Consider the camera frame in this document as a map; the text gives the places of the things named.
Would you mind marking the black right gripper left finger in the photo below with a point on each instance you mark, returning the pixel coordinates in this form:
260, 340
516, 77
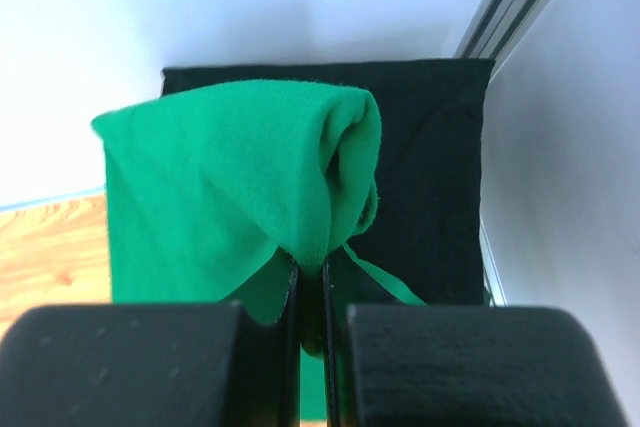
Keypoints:
270, 375

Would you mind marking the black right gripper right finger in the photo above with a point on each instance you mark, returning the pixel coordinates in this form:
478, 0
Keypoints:
343, 284

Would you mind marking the green t shirt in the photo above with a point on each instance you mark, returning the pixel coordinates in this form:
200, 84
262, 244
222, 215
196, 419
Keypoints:
216, 193

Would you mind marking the black folded t shirt top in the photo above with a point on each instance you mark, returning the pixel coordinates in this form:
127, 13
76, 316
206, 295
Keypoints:
426, 231

